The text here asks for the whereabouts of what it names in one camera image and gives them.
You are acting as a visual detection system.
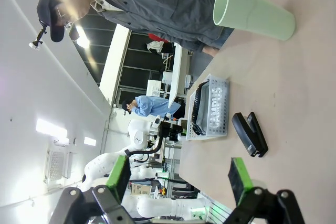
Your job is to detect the large ceiling light panel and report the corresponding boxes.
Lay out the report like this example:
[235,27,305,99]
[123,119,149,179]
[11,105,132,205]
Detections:
[36,118,68,140]

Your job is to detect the black mounted camera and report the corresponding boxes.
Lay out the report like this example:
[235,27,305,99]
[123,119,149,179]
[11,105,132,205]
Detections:
[28,19,50,49]

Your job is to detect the pale green plastic cup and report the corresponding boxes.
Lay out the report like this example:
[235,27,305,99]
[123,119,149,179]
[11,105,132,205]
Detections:
[213,0,297,41]

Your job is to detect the grey black pencil case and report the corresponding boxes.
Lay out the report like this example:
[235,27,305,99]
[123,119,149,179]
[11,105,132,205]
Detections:
[191,81,211,136]

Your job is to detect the white partition board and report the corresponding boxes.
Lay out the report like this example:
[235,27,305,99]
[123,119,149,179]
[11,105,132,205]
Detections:
[167,42,183,108]

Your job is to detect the person in blue shirt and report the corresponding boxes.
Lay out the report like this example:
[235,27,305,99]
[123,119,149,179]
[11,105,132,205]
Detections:
[122,94,182,118]

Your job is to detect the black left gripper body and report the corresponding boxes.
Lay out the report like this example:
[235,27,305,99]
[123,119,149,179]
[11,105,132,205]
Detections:
[158,121,180,141]

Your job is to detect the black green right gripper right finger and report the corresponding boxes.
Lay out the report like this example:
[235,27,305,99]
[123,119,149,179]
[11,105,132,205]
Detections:
[223,157,307,224]

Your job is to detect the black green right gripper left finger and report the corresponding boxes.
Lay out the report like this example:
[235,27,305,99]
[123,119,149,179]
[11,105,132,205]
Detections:
[49,155,134,224]

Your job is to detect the dark baseball cap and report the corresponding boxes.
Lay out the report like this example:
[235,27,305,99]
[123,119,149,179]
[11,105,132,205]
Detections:
[36,0,79,42]

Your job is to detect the white perforated CAMPUS basket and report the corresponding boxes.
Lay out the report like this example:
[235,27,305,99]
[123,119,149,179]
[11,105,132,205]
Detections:
[185,73,230,141]

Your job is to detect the brown cardboard box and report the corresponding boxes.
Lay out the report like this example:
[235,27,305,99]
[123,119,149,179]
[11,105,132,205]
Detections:
[130,182,152,196]

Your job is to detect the person's hand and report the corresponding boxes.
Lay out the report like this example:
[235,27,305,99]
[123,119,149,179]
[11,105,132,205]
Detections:
[203,45,218,57]

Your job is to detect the black stapler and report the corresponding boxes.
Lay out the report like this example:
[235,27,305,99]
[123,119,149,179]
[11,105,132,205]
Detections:
[231,111,269,158]

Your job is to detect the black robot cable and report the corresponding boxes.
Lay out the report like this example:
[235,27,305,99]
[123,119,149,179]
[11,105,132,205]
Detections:
[124,129,165,156]

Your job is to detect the person in grey jacket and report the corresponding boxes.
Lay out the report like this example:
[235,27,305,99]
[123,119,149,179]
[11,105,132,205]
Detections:
[54,0,262,53]

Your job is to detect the white ceiling air conditioner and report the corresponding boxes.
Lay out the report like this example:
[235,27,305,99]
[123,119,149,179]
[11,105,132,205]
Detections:
[43,147,71,183]

